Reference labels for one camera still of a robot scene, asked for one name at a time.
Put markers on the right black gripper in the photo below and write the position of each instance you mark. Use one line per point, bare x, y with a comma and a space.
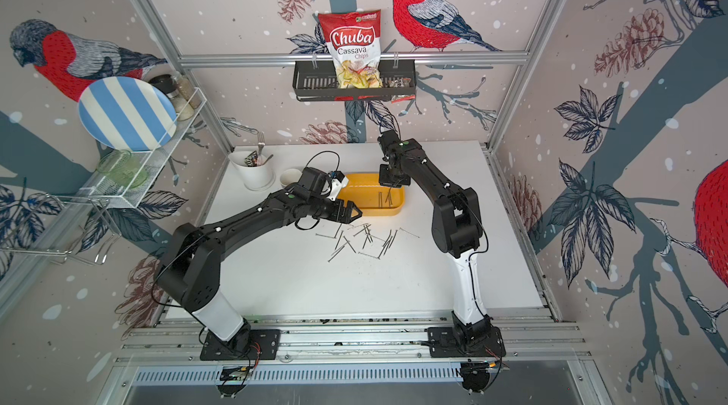
383, 182

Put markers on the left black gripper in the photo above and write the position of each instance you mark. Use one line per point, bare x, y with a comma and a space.
347, 216

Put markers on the yellow plastic storage box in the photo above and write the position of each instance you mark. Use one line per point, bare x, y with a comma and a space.
362, 189

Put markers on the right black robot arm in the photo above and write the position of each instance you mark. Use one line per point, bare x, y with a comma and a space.
456, 223

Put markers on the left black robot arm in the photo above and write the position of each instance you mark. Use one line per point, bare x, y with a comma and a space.
189, 272

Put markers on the purple grey mug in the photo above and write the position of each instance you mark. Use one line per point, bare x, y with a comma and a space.
290, 176

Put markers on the white utensil holder cup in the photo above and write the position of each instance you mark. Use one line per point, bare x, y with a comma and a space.
253, 168

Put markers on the red Chuba chips bag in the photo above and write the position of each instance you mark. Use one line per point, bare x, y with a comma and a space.
353, 41

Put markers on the black lid spice jar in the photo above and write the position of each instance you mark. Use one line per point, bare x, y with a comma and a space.
168, 92

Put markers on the green glass bowl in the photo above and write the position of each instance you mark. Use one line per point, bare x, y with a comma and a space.
123, 169

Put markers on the blue white striped plate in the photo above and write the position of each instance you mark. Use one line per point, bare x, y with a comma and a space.
127, 114

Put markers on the black wire wall basket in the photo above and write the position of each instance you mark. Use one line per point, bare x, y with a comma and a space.
324, 82

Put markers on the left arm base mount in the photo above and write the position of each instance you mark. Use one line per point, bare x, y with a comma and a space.
242, 345

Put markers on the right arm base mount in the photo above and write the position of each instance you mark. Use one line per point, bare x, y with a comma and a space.
480, 344

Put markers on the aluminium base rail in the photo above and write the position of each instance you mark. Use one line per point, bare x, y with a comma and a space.
378, 351

